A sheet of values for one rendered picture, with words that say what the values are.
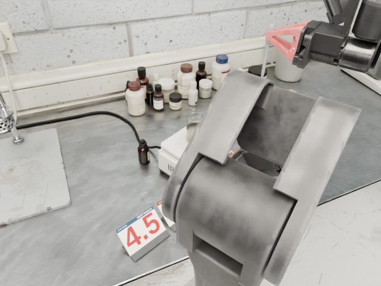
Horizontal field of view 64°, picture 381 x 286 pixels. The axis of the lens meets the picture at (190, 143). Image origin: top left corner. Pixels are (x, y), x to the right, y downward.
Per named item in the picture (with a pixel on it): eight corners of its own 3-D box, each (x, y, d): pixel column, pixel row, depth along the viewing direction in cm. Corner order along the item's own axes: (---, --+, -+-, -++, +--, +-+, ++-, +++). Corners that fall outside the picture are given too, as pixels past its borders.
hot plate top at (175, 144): (228, 144, 74) (229, 142, 74) (197, 171, 67) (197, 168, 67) (191, 125, 80) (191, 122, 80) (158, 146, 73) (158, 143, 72)
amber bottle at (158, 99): (155, 104, 101) (154, 81, 96) (165, 106, 101) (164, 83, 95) (152, 110, 99) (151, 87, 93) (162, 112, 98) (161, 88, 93)
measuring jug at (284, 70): (256, 76, 118) (263, 38, 109) (264, 63, 128) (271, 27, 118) (305, 87, 113) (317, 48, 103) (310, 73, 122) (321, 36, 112)
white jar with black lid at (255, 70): (246, 92, 109) (249, 73, 105) (244, 82, 115) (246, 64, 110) (265, 92, 110) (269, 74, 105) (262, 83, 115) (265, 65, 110)
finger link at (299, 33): (264, 21, 60) (312, 31, 56) (277, 12, 65) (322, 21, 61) (258, 54, 65) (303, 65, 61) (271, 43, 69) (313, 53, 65)
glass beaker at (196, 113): (184, 147, 73) (185, 119, 67) (185, 133, 77) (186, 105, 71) (210, 148, 72) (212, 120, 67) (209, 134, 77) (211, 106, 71)
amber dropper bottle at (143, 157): (140, 165, 79) (138, 144, 75) (136, 158, 81) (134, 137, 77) (151, 162, 80) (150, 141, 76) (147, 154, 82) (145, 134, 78)
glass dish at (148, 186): (138, 181, 75) (138, 175, 74) (161, 181, 75) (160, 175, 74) (135, 198, 71) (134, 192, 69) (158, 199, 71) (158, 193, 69)
